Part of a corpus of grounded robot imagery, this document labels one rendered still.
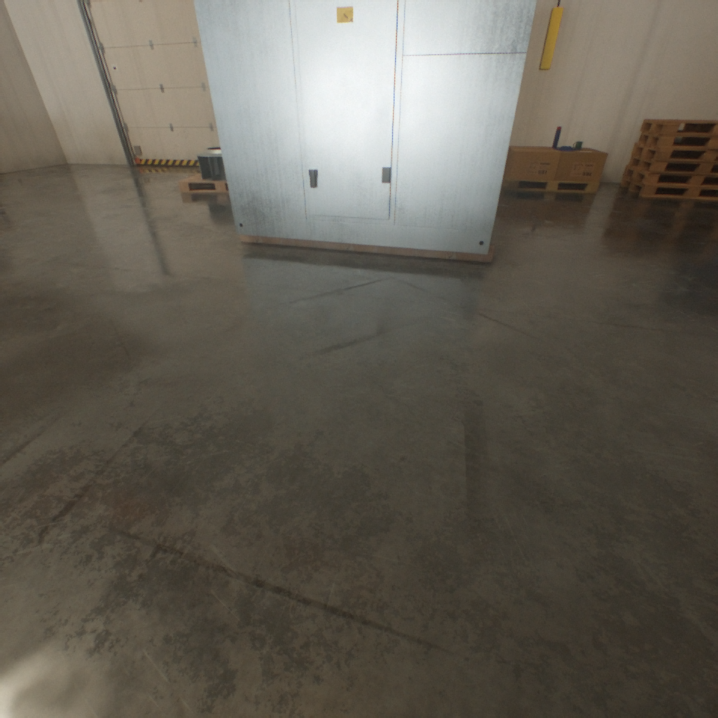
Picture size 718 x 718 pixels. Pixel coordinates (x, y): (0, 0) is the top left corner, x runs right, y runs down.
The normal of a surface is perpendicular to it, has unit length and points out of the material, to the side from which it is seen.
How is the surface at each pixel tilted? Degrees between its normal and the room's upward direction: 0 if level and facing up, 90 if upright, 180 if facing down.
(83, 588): 0
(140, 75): 90
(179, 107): 90
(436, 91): 90
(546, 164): 90
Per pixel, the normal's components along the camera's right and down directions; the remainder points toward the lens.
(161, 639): 0.00, -0.82
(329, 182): -0.26, 0.56
